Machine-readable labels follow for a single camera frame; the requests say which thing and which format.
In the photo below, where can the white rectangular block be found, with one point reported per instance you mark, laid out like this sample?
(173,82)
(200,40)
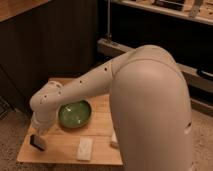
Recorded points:
(84,152)

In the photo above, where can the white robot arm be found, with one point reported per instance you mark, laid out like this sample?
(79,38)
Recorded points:
(149,103)

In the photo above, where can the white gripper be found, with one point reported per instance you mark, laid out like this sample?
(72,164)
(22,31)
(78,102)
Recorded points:
(41,126)

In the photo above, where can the black eraser block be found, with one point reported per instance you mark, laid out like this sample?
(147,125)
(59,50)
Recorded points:
(37,142)

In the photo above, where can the green bowl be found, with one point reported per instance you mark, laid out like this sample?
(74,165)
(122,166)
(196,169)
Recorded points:
(74,115)

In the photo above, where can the wooden upper shelf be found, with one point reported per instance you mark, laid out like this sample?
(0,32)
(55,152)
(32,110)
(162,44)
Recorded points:
(200,11)

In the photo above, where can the wooden table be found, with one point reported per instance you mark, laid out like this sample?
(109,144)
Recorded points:
(62,143)

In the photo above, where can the vertical metal pole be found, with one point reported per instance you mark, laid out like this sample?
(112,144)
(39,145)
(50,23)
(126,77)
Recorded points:
(108,20)

